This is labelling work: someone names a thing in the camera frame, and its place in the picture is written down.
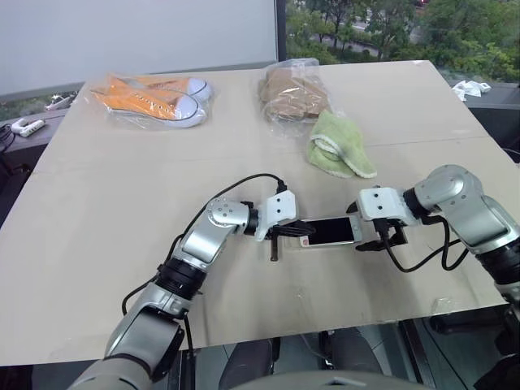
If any dark rounded shape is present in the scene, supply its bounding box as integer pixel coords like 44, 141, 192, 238
323, 326, 384, 374
218, 337, 282, 390

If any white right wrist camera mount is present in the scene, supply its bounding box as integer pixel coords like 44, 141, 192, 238
356, 185, 419, 227

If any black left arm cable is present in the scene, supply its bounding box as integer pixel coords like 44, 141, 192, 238
121, 173, 290, 353

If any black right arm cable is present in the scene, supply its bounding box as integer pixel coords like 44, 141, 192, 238
377, 218, 469, 274

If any brown plush slipper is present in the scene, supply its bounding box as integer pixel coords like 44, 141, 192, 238
264, 66, 324, 98
261, 85, 331, 122

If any orange canvas sneaker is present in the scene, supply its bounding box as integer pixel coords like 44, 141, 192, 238
119, 74, 215, 103
89, 85, 202, 124

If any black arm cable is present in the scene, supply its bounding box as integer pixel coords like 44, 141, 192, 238
121, 173, 290, 353
377, 218, 469, 274

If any white power strip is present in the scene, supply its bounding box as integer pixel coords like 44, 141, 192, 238
11, 119, 46, 138

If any green plush slipper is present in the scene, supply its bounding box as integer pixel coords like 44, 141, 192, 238
310, 110, 366, 163
306, 138, 379, 180

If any white plug adapter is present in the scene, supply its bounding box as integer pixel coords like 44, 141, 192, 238
44, 92, 78, 111

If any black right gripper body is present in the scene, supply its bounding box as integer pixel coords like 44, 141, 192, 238
375, 218, 408, 246

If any clear plastic sneaker bag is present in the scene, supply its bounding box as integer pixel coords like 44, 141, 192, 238
82, 71, 223, 132

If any black side desk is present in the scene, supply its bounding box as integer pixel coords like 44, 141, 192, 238
448, 79, 520, 164

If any clear plastic slipper bag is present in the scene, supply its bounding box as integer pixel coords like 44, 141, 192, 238
257, 57, 337, 126

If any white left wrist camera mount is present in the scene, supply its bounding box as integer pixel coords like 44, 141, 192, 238
254, 191, 300, 243

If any white projection board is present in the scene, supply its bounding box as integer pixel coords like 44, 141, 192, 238
0, 0, 281, 103

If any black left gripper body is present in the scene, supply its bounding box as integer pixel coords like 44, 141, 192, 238
264, 223, 287, 242

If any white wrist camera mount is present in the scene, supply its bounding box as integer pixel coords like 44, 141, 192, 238
356, 185, 419, 227
254, 191, 300, 243

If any white smartphone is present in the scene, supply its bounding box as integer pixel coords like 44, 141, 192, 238
301, 215, 363, 248

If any dark window frame post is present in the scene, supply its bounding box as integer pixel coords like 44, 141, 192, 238
275, 0, 288, 63

